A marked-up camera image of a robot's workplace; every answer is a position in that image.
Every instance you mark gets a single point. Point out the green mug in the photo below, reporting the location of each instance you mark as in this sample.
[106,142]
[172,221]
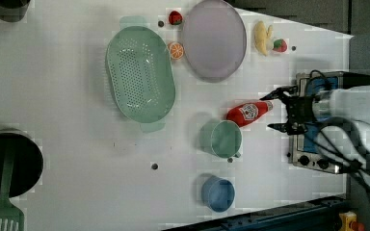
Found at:
[221,138]

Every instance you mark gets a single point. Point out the green slotted spatula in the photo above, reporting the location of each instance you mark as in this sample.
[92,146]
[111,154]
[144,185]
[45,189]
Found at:
[11,217]

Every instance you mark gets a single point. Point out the plush red ketchup bottle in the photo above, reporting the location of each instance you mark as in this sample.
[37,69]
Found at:
[249,112]

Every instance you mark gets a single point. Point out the plush strawberry near banana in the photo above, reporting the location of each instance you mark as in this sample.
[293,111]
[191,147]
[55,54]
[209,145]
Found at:
[280,45]

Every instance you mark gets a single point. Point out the plush yellow banana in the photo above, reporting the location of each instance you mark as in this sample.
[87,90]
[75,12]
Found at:
[263,37]

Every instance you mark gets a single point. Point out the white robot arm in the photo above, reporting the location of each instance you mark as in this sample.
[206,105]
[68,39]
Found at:
[342,120]

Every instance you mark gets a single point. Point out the blue cup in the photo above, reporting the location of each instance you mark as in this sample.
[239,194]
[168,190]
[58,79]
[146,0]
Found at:
[217,194]

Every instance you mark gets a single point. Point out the plush orange slice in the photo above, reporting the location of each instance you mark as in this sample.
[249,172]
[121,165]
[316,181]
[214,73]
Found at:
[176,50]

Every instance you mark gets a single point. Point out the yellow orange toy object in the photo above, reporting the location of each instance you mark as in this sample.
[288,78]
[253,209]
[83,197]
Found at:
[350,222]

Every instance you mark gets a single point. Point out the green perforated colander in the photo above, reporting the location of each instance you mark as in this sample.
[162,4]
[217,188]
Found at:
[139,67]

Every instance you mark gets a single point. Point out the plush strawberry near plate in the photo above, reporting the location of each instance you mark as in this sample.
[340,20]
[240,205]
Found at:
[175,18]

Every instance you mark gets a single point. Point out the round lilac plate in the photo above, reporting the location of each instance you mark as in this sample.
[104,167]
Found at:
[214,38]

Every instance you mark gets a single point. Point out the silver toaster oven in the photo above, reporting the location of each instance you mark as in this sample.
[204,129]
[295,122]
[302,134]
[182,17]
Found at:
[303,152]

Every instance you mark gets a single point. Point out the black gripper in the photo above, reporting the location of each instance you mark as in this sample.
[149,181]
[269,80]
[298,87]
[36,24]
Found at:
[299,110]

